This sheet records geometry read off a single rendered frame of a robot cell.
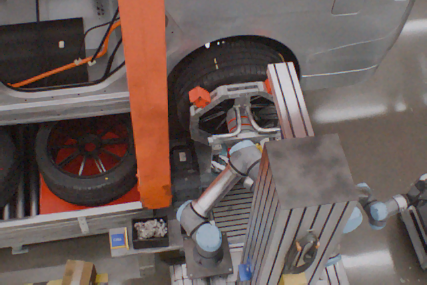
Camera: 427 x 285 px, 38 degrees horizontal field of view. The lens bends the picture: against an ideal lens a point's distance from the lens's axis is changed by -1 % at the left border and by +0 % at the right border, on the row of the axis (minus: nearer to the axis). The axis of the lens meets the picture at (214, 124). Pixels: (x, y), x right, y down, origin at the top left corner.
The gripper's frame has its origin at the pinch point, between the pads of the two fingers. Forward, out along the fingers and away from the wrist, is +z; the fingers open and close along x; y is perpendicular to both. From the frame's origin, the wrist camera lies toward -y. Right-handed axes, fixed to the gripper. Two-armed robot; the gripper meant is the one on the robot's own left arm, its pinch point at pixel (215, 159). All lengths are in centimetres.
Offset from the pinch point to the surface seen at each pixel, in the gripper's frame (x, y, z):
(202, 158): 26, 61, 26
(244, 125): 21.8, -8.9, -3.3
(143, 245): -52, 33, 11
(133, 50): -34, -106, 21
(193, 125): 8.3, -4.3, 20.8
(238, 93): 24.8, -28.5, 4.3
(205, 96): 14.2, -26.7, 18.0
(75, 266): -76, 65, 44
